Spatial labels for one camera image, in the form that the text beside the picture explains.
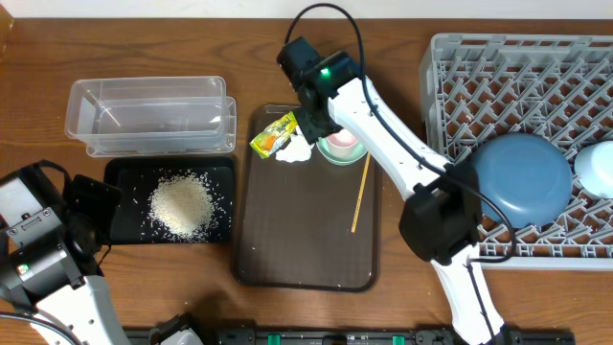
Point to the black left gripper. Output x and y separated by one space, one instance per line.
103 208

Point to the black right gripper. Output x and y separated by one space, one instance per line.
312 133

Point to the pink cup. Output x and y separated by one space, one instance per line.
341 144

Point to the pile of rice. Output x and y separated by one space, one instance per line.
183 205

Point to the dark blue bowl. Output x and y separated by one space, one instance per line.
525 176

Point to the light blue bowl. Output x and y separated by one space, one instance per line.
593 165

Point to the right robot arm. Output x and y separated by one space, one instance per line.
442 207

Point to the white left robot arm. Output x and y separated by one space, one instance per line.
48 290

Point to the grey dishwasher rack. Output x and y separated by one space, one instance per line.
474 87

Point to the yellow green snack wrapper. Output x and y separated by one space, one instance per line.
274 135

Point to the crumpled white tissue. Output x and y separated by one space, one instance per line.
297 150

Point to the green bowl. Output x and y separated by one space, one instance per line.
358 153

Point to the black tray bin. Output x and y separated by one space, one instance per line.
128 173

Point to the clear plastic bin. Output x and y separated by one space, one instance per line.
152 116

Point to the wooden chopstick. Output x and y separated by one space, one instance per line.
360 193

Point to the brown serving tray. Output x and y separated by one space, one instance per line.
294 226

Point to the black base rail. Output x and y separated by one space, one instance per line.
335 337

